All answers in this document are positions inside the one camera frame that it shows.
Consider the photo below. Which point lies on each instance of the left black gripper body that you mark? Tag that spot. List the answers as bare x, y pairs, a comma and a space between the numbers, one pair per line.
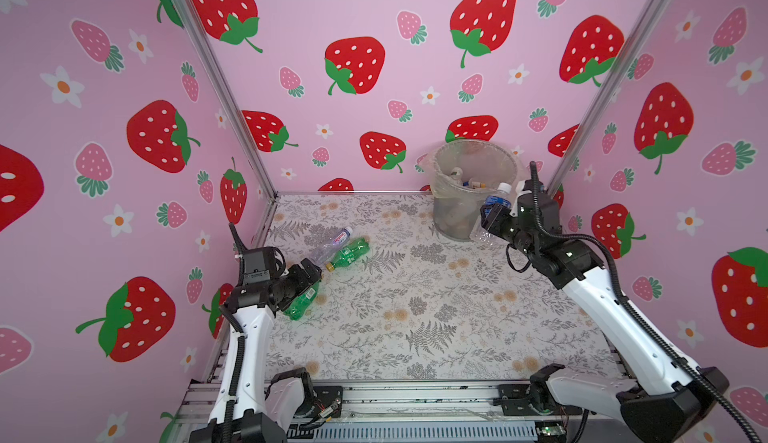
291, 285

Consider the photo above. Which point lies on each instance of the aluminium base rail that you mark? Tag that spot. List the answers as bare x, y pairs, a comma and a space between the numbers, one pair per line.
450, 411

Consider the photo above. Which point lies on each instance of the translucent grey waste bin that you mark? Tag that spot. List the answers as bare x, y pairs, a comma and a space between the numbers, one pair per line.
463, 173

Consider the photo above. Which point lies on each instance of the clear bottle blue label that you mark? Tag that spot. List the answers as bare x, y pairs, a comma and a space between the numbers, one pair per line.
478, 235

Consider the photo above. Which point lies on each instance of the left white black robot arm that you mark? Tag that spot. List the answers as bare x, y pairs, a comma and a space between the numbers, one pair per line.
246, 409

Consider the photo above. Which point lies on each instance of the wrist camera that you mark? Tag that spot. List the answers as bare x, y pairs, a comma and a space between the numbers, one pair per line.
260, 265
525, 191

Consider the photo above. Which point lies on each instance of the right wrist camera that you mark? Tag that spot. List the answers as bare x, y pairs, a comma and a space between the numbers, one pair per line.
525, 191

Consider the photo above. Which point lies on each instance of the clear bottle white cap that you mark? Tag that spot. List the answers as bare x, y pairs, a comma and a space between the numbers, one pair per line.
324, 253

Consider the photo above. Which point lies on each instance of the green bottle yellow cap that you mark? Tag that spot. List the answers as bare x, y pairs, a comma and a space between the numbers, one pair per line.
349, 254

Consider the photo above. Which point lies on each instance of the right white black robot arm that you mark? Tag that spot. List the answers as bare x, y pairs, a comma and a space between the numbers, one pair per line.
668, 393

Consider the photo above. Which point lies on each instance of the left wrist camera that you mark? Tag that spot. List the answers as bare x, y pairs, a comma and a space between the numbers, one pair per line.
260, 265

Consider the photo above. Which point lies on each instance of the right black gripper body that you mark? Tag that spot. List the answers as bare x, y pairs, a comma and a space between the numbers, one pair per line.
516, 240

